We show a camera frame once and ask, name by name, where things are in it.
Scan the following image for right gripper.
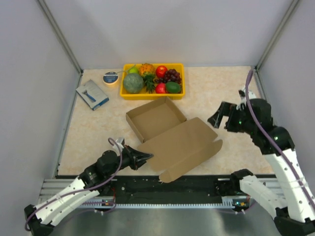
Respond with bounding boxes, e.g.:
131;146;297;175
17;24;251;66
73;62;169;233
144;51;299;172
207;100;255;134

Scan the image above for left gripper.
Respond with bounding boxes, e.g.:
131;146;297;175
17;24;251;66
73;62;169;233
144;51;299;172
106;144;153;176

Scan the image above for brown cardboard box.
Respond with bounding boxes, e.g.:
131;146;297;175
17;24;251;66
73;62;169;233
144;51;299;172
126;97;223;183

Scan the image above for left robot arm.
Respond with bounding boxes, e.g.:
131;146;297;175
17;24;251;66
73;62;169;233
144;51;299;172
24;145;154;236

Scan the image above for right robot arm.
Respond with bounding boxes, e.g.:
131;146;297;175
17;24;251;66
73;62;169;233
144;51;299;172
207;98;315;236

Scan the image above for green avocado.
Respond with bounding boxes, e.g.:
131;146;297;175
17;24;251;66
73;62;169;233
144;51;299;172
165;82;182;94

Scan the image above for purple grape bunch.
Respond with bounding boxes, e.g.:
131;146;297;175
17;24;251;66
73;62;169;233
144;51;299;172
154;69;182;84

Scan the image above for yellow plastic tray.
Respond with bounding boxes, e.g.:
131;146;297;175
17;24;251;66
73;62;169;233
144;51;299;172
120;63;186;100

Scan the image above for red pink fruit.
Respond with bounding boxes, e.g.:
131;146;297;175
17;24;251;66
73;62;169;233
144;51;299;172
155;83;167;94

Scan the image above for red apple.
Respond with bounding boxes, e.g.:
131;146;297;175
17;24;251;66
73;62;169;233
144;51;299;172
156;65;168;78

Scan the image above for green netted melon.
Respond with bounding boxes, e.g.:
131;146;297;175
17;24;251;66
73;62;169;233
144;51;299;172
123;73;144;94

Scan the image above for green pineapple leaves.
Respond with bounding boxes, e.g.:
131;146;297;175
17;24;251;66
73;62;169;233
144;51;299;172
143;74;156;93

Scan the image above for blue razor package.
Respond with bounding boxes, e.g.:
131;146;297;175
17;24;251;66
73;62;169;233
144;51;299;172
76;80;109;111

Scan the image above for tape roll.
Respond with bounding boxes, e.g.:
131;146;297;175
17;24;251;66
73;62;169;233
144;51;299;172
102;71;119;88

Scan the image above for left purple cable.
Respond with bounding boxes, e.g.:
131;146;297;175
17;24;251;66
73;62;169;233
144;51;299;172
24;137;124;232

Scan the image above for purple cable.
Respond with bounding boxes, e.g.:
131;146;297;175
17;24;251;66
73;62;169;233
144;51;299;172
245;69;315;209
24;137;124;232

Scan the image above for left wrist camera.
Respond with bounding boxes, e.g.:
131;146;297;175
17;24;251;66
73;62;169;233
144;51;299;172
115;137;125;149

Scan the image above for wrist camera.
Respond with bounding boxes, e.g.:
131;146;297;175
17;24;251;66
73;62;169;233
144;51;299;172
115;137;125;149
238;87;257;103

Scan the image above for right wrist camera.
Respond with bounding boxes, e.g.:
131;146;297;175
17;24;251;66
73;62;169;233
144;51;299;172
238;87;257;103

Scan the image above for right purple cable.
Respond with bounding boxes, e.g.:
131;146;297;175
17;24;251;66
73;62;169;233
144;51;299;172
245;69;315;209

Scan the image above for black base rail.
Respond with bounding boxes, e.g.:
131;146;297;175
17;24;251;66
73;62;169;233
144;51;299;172
98;175;249;205

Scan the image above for white slotted cable duct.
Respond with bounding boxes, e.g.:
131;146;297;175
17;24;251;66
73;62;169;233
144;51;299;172
79;198;235;209

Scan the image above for right aluminium frame post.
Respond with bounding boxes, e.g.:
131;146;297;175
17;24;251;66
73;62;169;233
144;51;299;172
254;0;301;73

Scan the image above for aluminium frame post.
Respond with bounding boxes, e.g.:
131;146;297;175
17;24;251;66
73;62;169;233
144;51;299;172
254;0;301;73
36;0;83;75

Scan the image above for left aluminium frame post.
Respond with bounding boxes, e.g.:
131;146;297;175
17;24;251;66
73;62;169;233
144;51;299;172
36;0;83;75

